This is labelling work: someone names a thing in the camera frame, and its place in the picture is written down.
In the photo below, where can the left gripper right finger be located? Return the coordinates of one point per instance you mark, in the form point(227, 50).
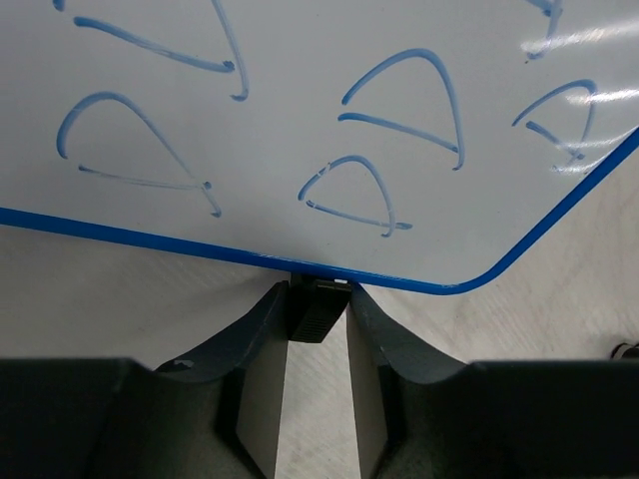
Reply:
point(388, 366)

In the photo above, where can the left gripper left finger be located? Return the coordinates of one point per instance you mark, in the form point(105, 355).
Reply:
point(247, 362)

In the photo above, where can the blue framed whiteboard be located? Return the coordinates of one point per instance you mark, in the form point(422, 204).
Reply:
point(424, 145)

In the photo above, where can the black whiteboard foot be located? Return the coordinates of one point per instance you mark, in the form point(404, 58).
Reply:
point(314, 305)

